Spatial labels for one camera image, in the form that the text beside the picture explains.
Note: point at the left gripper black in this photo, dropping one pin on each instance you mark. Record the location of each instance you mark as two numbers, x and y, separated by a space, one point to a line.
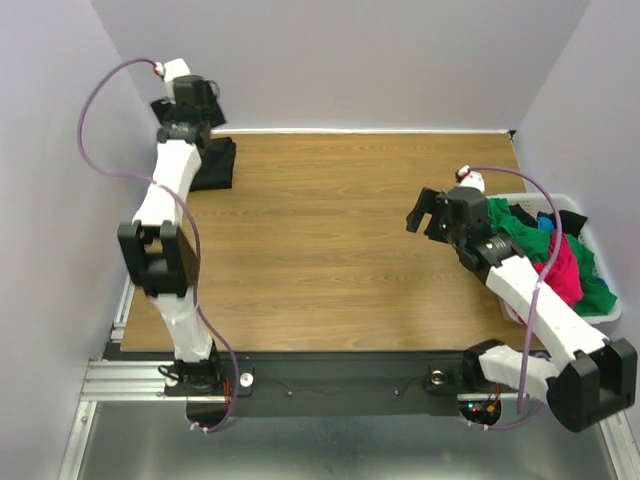
215 113

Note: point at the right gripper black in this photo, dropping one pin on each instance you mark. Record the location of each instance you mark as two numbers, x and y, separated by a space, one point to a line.
435 220

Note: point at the black t shirt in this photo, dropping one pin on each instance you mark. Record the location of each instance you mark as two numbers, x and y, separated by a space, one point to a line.
217 167
572 222

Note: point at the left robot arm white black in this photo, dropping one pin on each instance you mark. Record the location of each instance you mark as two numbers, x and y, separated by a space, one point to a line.
157 253

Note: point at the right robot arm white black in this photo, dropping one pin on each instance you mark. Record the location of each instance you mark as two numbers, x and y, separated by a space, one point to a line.
586 376

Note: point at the blue t shirt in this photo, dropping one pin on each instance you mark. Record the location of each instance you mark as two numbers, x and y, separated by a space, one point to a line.
546 223

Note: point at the pink t shirt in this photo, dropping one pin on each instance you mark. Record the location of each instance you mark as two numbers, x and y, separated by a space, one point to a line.
564 276

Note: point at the green t shirt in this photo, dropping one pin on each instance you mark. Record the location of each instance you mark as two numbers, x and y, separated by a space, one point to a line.
597 299

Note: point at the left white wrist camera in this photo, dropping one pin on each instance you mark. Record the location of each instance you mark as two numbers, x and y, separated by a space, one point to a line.
170 70

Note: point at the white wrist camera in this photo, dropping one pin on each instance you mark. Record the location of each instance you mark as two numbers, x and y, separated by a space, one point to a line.
170 70
467 177

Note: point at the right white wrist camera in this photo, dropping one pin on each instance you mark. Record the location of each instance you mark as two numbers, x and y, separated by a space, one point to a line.
467 177

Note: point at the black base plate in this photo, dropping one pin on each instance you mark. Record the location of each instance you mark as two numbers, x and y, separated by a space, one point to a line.
324 384

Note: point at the aluminium frame rail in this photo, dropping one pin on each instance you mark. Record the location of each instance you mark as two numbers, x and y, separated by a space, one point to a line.
107 381

